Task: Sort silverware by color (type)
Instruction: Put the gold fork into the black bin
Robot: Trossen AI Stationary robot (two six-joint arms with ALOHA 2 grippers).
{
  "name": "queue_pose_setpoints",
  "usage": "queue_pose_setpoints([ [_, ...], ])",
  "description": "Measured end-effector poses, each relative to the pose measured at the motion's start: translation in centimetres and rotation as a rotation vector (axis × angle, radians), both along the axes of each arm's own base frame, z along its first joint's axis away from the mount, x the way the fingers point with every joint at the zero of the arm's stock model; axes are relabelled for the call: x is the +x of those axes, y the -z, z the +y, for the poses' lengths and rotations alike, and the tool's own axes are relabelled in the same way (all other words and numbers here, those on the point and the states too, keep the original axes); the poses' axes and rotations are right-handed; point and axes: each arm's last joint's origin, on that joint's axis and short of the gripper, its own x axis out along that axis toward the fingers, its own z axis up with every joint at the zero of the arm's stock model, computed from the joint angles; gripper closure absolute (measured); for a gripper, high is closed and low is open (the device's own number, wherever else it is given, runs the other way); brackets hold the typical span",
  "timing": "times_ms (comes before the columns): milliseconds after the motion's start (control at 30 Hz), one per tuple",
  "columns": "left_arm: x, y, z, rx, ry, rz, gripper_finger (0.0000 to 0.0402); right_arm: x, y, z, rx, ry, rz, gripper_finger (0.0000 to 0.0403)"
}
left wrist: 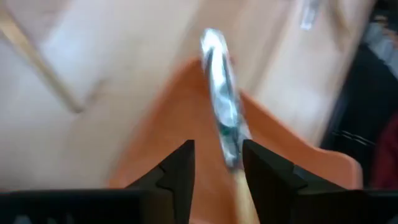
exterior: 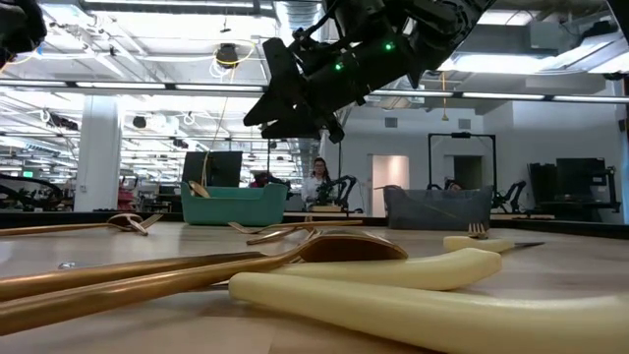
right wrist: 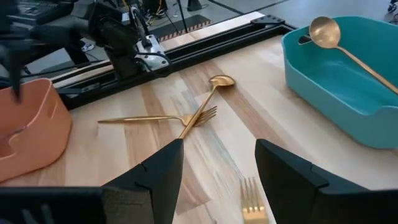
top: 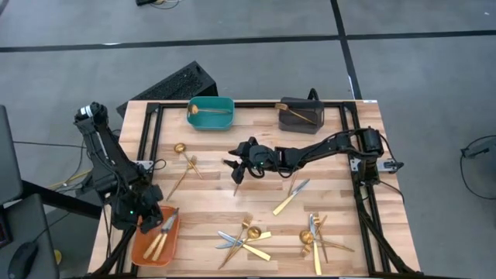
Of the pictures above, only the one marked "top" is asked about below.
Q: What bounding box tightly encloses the orange plastic bin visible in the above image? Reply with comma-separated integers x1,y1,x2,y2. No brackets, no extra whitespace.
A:
131,205,181,267

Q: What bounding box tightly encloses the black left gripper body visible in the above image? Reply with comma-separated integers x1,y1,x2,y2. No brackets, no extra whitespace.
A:
111,184,164,230

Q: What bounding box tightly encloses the black perforated case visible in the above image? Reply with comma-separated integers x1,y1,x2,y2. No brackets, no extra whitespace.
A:
115,60,219,119

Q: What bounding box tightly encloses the teal plastic bin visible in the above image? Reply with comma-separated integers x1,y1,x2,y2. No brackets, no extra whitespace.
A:
186,96,236,132

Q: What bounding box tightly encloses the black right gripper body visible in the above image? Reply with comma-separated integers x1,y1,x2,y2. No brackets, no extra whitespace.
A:
233,136,280,185

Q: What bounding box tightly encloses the grey monitor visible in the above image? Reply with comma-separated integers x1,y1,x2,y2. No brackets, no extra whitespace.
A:
0,105,23,206

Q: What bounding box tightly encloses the black device with cables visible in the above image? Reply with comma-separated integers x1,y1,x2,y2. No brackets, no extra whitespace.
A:
135,0,181,9

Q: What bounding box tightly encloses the yellow cable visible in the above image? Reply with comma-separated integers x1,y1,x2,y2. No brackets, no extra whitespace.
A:
46,169,93,191

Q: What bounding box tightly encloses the black computer mouse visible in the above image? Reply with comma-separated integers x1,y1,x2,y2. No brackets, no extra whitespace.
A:
7,240,40,279

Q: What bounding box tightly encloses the grey plastic bin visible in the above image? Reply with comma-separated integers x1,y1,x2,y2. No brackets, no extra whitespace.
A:
277,96,326,135

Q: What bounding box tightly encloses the dark grey desk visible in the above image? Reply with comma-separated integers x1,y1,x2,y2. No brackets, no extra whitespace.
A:
0,193,60,279

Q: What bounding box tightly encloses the wooden spoon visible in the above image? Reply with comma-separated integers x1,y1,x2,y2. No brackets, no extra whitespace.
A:
231,226,262,257

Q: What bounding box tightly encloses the black floor beam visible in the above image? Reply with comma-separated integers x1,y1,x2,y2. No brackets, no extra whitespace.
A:
21,180,103,221

